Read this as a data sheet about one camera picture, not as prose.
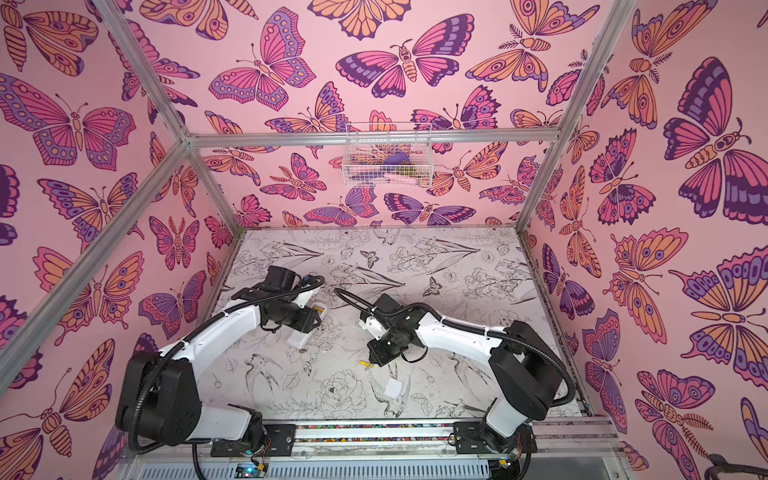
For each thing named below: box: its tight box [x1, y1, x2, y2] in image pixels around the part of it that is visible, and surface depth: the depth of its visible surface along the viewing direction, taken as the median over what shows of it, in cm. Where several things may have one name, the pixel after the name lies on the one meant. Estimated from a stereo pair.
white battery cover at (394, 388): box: [384, 378, 403, 399], surface depth 84 cm
